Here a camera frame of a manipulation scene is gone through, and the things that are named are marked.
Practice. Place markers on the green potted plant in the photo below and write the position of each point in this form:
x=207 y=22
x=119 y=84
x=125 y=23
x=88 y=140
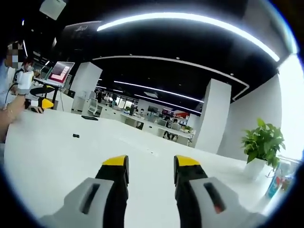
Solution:
x=262 y=142

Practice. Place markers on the white ceiling box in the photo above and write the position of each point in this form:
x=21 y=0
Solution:
x=52 y=8

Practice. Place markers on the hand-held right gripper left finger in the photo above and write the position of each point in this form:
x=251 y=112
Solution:
x=107 y=190

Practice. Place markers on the computer monitor with pink screen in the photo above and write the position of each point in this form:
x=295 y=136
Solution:
x=61 y=72

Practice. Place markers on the white standing desk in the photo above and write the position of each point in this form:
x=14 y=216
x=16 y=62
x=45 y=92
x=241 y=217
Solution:
x=51 y=84

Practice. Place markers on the person in white shirt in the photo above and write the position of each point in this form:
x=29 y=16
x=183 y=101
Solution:
x=5 y=80

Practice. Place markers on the white office desk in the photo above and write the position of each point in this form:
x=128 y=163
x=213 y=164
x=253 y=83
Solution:
x=177 y=133

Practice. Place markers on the grey office chair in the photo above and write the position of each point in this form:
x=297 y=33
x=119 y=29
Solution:
x=94 y=107

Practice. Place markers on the black flat device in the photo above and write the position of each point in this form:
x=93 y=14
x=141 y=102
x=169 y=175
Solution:
x=89 y=118

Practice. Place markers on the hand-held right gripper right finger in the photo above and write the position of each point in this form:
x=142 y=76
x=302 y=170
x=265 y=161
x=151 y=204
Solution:
x=190 y=190

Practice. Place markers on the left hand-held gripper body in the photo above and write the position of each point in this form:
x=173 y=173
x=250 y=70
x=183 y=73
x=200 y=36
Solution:
x=25 y=79

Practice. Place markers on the person's left hand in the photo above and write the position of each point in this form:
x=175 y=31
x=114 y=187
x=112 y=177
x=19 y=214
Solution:
x=17 y=107

